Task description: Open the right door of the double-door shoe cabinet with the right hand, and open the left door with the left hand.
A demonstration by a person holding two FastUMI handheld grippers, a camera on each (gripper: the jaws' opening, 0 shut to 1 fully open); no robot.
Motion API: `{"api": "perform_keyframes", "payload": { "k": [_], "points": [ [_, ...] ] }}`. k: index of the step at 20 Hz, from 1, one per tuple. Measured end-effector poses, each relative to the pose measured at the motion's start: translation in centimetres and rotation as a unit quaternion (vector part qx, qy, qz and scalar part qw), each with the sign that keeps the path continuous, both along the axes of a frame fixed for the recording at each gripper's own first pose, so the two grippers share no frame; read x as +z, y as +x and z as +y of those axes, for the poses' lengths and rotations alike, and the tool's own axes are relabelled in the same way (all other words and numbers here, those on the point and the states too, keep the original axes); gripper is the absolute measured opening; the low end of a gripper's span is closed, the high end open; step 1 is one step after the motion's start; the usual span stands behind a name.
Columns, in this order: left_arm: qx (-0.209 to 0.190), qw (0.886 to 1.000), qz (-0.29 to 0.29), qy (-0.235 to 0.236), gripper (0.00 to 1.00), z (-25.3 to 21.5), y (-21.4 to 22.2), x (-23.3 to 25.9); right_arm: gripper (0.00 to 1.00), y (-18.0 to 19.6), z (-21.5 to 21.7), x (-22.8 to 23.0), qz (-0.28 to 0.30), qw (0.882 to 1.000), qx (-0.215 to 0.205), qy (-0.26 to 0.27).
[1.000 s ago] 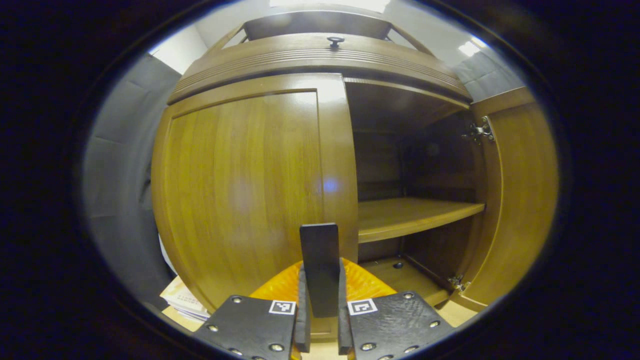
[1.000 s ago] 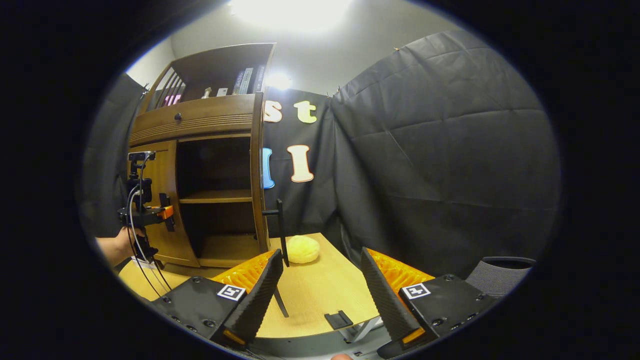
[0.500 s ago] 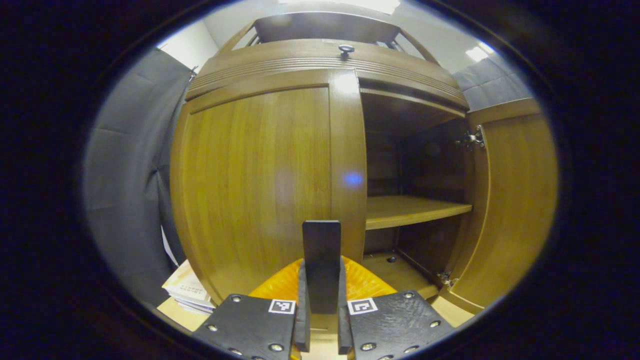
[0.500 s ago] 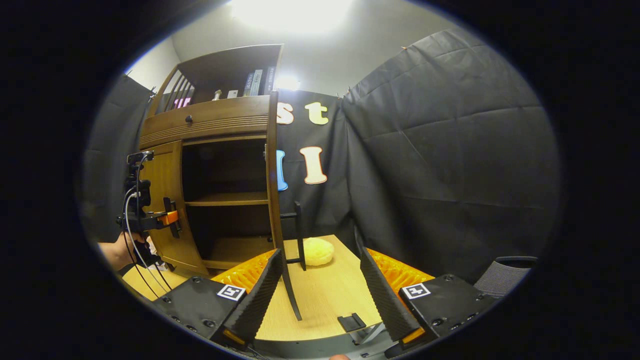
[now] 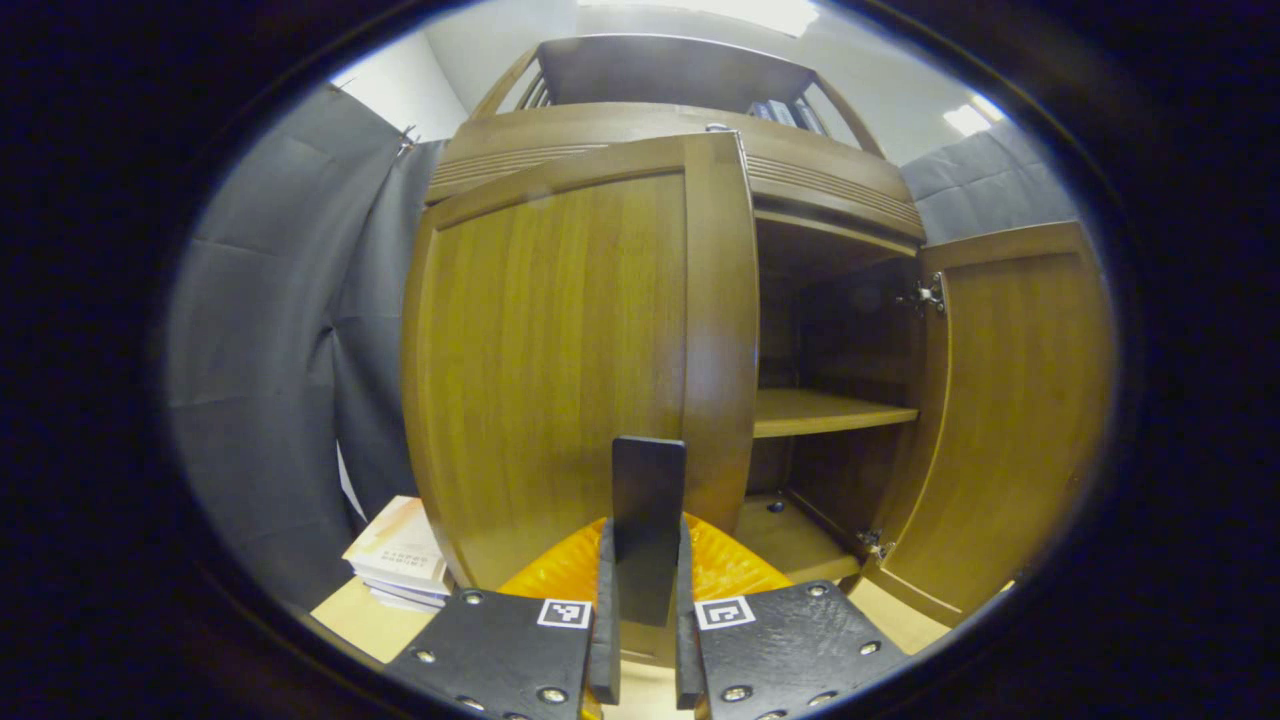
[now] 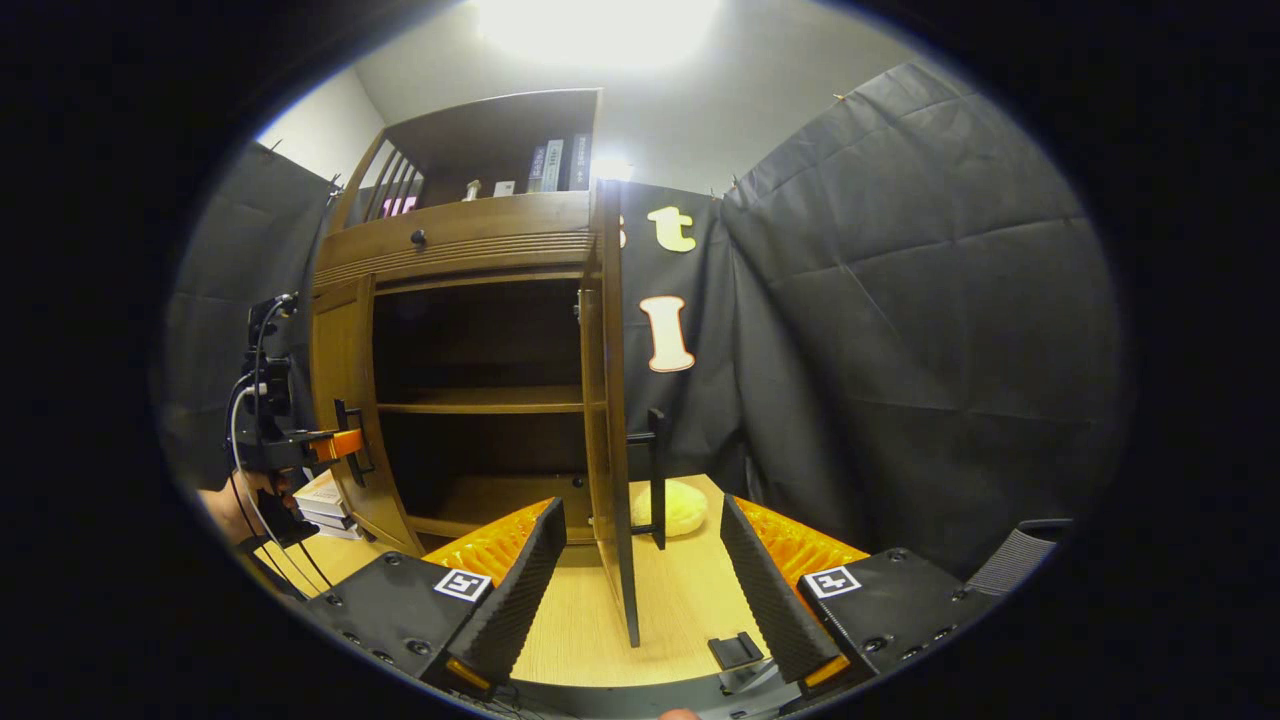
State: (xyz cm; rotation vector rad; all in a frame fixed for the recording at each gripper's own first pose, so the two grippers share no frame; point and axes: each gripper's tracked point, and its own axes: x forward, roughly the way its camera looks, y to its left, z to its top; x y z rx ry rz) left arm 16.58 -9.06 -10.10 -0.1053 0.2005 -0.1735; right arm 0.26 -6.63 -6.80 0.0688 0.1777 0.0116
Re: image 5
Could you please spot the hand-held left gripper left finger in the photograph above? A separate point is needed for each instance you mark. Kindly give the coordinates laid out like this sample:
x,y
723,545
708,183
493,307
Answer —
x,y
603,650

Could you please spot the wooden inner cabinet shelf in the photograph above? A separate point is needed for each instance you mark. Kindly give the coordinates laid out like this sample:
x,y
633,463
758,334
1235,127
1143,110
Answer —
x,y
820,410

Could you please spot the black backdrop cloth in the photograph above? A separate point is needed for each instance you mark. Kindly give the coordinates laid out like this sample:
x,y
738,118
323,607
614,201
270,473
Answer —
x,y
270,350

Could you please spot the metal door hinge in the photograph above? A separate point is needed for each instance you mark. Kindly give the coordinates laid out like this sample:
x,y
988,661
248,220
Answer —
x,y
876,542
925,296

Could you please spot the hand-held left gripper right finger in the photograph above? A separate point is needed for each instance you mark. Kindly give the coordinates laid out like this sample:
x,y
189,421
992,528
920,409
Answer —
x,y
686,650

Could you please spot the metal cloth clip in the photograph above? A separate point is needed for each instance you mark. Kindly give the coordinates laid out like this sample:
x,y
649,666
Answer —
x,y
408,135

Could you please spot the beige cover book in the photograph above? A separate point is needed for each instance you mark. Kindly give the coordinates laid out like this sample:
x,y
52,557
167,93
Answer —
x,y
400,540

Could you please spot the large rectangular ceiling light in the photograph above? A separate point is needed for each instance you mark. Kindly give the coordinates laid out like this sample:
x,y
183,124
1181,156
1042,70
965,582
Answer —
x,y
740,12

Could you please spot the wooden cabinet door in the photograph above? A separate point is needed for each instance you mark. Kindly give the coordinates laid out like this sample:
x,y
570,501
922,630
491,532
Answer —
x,y
1010,420
550,350

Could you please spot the wooden cabinet drawer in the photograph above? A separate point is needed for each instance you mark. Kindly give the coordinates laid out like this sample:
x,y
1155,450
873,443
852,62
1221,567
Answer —
x,y
800,165

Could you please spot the white edged book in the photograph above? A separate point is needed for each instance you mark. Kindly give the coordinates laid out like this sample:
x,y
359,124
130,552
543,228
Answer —
x,y
405,602

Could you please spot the grey upright book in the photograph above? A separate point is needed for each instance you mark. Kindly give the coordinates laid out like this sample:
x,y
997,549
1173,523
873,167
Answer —
x,y
783,113

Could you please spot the dark blue upright book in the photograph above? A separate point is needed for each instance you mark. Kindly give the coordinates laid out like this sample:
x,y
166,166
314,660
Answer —
x,y
762,111

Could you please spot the small ceiling light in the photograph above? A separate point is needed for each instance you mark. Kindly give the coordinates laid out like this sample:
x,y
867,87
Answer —
x,y
972,116

